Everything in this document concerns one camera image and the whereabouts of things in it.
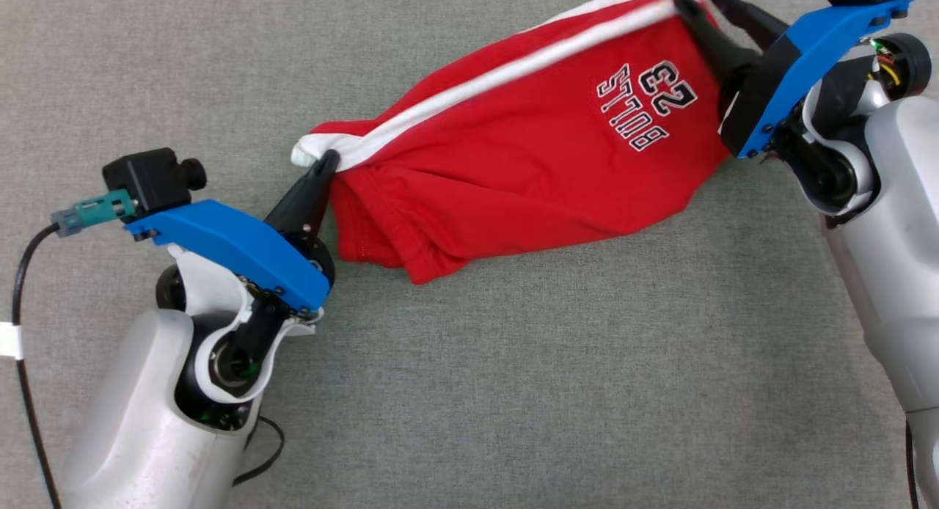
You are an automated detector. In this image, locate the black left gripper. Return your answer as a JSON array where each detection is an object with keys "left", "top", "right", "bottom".
[{"left": 264, "top": 149, "right": 342, "bottom": 290}]

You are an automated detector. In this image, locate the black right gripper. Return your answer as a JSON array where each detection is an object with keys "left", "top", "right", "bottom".
[{"left": 672, "top": 0, "right": 799, "bottom": 156}]

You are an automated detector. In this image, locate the red Bulls basketball garment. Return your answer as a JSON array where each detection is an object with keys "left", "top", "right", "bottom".
[{"left": 291, "top": 0, "right": 734, "bottom": 286}]

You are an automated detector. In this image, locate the blue right camera bracket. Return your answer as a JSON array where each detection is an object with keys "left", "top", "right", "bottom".
[{"left": 736, "top": 0, "right": 918, "bottom": 160}]

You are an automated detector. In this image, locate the blue camera bracket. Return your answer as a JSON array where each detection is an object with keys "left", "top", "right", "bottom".
[
  {"left": 125, "top": 199, "right": 331, "bottom": 313},
  {"left": 736, "top": 0, "right": 918, "bottom": 160}
]

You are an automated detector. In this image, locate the blue left camera bracket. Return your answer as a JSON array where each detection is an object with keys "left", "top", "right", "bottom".
[{"left": 125, "top": 199, "right": 331, "bottom": 313}]

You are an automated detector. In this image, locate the black left camera cable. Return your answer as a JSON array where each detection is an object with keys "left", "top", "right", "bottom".
[{"left": 11, "top": 190, "right": 140, "bottom": 509}]

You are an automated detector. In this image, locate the black camera cable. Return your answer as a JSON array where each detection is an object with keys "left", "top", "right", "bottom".
[
  {"left": 11, "top": 190, "right": 140, "bottom": 509},
  {"left": 904, "top": 421, "right": 919, "bottom": 509}
]

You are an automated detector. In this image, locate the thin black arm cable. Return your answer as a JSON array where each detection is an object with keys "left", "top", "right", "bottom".
[{"left": 231, "top": 415, "right": 285, "bottom": 488}]

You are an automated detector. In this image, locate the black right camera cable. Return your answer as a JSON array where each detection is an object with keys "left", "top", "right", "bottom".
[{"left": 904, "top": 421, "right": 919, "bottom": 509}]

